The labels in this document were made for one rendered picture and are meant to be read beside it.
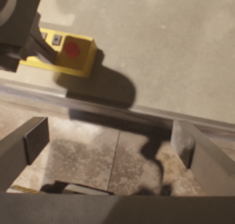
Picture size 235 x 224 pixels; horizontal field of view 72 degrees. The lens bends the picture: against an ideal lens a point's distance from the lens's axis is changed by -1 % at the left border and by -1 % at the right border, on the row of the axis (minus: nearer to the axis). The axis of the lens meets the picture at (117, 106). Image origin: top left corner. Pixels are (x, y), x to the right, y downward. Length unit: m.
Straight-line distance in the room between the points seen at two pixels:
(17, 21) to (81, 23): 0.22
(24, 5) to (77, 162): 0.99
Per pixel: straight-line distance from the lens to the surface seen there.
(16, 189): 0.97
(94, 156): 1.11
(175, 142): 0.16
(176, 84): 0.38
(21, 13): 0.27
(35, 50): 0.32
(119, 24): 0.43
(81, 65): 0.35
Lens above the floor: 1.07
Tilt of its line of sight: 81 degrees down
